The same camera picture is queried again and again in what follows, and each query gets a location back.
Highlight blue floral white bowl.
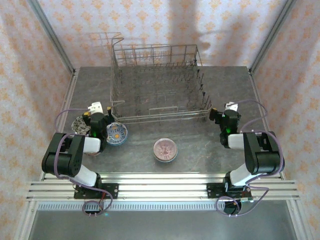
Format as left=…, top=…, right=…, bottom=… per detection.
left=71, top=115, right=91, bottom=134

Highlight blue yellow patterned bowl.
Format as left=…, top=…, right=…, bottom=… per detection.
left=106, top=122, right=129, bottom=146

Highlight pink inside floral bowl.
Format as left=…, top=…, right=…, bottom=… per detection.
left=152, top=137, right=179, bottom=163

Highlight grey wire dish rack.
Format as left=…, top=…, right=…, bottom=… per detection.
left=109, top=37, right=213, bottom=126

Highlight aluminium mounting rails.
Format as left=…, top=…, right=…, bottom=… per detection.
left=26, top=171, right=301, bottom=201

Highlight grey metal lower panel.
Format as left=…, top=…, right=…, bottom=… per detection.
left=28, top=210, right=298, bottom=240

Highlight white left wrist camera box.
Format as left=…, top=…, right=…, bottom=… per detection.
left=87, top=101, right=104, bottom=115

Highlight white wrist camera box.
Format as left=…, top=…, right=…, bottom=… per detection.
left=224, top=101, right=240, bottom=113
left=87, top=101, right=104, bottom=115

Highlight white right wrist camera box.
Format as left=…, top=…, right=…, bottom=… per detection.
left=224, top=101, right=240, bottom=113

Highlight aluminium table side rail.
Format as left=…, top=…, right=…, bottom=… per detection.
left=39, top=68, right=80, bottom=181
left=248, top=67, right=287, bottom=181

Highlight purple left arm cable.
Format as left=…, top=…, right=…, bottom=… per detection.
left=53, top=107, right=113, bottom=218

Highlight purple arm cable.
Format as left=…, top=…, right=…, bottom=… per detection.
left=53, top=107, right=113, bottom=218
left=215, top=99, right=286, bottom=218

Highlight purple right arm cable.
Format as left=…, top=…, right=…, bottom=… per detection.
left=215, top=99, right=286, bottom=218

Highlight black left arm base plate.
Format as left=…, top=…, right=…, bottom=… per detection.
left=74, top=183, right=119, bottom=200

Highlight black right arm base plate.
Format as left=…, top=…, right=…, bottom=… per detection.
left=206, top=183, right=252, bottom=200

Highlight aluminium frame post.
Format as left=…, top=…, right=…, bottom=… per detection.
left=286, top=199, right=310, bottom=240
left=13, top=199, right=39, bottom=240
left=27, top=0, right=77, bottom=74
left=249, top=0, right=298, bottom=74

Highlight slotted grey cable duct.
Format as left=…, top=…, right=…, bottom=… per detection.
left=36, top=202, right=291, bottom=211

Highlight aluminium lower frame post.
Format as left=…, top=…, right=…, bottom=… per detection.
left=286, top=199, right=310, bottom=240
left=13, top=199, right=39, bottom=240

